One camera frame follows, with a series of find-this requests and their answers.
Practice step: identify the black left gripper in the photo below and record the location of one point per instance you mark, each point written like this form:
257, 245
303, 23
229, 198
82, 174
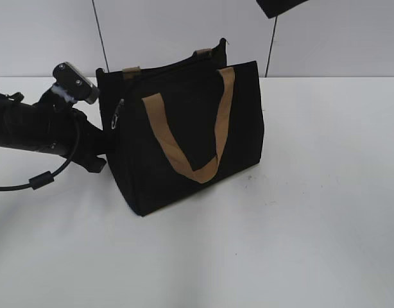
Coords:
71, 134

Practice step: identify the silver zipper pull with ring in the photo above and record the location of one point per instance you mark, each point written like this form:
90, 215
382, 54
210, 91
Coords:
115, 116

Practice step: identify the black bag with tan handles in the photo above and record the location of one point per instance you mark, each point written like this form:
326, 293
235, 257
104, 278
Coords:
183, 127

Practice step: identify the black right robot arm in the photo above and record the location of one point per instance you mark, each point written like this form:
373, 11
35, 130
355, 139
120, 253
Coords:
274, 8

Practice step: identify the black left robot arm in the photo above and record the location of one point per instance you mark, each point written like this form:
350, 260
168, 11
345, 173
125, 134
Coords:
22, 125

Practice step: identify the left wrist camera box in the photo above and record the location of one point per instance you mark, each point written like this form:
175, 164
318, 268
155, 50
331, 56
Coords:
73, 84

